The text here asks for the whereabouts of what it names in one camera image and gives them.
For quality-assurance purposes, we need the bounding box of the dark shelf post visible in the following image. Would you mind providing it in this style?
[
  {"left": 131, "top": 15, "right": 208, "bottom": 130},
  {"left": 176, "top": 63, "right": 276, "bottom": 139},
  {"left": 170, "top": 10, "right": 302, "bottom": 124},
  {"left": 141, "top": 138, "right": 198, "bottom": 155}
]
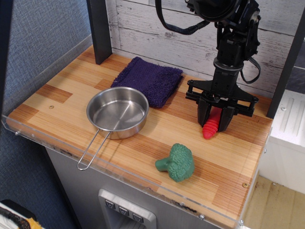
[
  {"left": 86, "top": 0, "right": 112, "bottom": 65},
  {"left": 266, "top": 10, "right": 305, "bottom": 119}
]

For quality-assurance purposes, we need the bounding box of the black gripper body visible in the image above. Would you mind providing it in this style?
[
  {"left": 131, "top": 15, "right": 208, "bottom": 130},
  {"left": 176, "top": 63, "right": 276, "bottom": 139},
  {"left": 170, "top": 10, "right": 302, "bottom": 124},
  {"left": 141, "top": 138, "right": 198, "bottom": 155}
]
[{"left": 186, "top": 61, "right": 258, "bottom": 117}]

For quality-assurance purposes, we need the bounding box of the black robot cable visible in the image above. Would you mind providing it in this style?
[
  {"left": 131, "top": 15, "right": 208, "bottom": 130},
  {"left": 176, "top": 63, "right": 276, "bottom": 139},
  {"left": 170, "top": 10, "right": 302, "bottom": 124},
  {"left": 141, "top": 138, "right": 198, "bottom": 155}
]
[{"left": 154, "top": 0, "right": 261, "bottom": 84}]

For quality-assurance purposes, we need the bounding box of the red handled metal fork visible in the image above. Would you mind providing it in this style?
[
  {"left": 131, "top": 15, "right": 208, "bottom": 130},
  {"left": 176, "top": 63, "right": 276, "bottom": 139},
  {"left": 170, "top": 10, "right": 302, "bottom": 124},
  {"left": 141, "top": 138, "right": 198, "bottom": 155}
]
[{"left": 202, "top": 107, "right": 222, "bottom": 139}]

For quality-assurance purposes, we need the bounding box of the dark right shelf post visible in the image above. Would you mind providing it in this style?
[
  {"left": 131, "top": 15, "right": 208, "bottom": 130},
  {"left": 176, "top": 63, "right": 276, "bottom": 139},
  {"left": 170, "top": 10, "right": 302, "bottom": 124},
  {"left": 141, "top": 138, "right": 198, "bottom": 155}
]
[{"left": 266, "top": 10, "right": 305, "bottom": 119}]

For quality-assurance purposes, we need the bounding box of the yellow black object corner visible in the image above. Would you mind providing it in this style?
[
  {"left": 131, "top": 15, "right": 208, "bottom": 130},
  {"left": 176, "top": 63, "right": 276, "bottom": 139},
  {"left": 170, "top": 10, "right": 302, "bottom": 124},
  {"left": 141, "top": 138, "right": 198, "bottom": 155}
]
[{"left": 0, "top": 200, "right": 43, "bottom": 229}]

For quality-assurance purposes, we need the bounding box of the silver dispenser button panel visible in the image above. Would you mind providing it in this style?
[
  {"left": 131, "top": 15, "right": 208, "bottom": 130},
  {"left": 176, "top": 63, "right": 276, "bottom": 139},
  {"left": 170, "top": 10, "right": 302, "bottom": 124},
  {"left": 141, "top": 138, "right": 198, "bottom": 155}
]
[{"left": 98, "top": 189, "right": 157, "bottom": 229}]

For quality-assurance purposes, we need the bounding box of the white toy sink counter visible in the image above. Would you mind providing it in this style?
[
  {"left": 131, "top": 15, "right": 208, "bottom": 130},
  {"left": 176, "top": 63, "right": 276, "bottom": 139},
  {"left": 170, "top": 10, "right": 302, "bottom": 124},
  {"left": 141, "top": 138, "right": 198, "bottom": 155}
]
[{"left": 269, "top": 90, "right": 305, "bottom": 153}]

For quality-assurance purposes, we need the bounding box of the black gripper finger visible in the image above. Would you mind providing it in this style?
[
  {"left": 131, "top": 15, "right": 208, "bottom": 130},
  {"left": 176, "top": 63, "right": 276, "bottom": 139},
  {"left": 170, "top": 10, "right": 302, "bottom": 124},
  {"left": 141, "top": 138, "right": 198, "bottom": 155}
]
[
  {"left": 218, "top": 107, "right": 235, "bottom": 132},
  {"left": 197, "top": 97, "right": 212, "bottom": 127}
]

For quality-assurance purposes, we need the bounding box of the clear acrylic table guard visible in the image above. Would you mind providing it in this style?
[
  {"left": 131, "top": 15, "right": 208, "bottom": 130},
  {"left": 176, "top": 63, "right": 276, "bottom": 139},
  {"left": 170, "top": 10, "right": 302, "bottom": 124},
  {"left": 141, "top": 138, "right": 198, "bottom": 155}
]
[{"left": 8, "top": 42, "right": 272, "bottom": 229}]

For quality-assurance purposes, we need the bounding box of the dark left shelf post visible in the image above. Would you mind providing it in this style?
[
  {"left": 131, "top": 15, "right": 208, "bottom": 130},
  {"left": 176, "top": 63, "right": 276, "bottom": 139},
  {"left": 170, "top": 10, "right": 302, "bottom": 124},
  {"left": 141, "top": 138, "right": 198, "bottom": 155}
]
[{"left": 86, "top": 0, "right": 112, "bottom": 65}]

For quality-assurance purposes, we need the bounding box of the purple folded towel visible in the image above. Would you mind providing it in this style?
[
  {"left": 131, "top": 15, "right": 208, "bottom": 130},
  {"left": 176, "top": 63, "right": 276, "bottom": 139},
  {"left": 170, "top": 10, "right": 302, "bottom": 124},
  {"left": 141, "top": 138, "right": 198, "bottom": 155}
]
[{"left": 111, "top": 57, "right": 183, "bottom": 108}]

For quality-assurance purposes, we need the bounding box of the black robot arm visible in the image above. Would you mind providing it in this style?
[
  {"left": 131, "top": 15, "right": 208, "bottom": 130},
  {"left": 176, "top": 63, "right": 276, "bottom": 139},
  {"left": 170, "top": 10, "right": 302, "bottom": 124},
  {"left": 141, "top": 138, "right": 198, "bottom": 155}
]
[{"left": 186, "top": 0, "right": 261, "bottom": 132}]

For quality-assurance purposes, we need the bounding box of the stainless steel saucepan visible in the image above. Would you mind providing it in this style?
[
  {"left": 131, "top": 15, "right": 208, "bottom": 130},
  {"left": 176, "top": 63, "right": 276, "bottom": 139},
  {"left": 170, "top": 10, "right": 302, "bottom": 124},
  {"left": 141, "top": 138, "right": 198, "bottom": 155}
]
[{"left": 77, "top": 87, "right": 149, "bottom": 171}]

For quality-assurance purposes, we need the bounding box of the green toy broccoli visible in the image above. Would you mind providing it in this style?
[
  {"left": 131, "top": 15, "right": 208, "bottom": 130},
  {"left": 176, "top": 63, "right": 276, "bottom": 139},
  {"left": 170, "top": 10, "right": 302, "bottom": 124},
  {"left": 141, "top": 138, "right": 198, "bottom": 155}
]
[{"left": 155, "top": 143, "right": 195, "bottom": 182}]

